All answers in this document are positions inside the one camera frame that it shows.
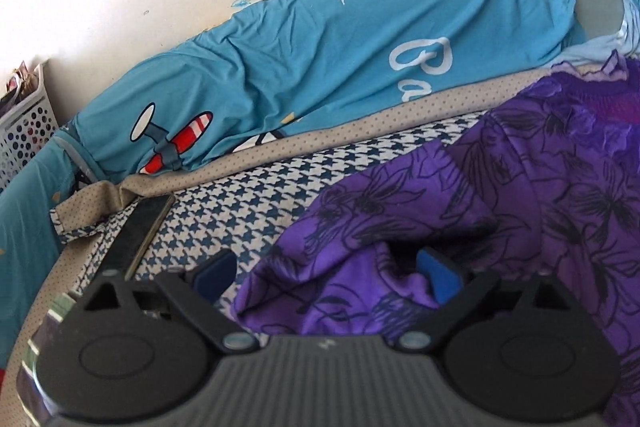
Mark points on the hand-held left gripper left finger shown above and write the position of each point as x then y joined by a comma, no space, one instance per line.
215,273

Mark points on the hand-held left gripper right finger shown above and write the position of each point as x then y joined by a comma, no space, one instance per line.
440,276

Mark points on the purple floral shirt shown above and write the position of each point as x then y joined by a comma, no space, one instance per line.
500,207

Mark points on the black smartphone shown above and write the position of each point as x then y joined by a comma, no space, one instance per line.
137,232

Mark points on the green striped garment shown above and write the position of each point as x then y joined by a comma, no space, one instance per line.
55,307

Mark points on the blue cartoon print cover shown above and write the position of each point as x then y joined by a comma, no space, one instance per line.
300,57

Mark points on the white perforated basket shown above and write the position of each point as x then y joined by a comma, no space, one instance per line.
25,137

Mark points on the pale blue cloth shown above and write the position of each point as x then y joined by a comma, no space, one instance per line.
627,27

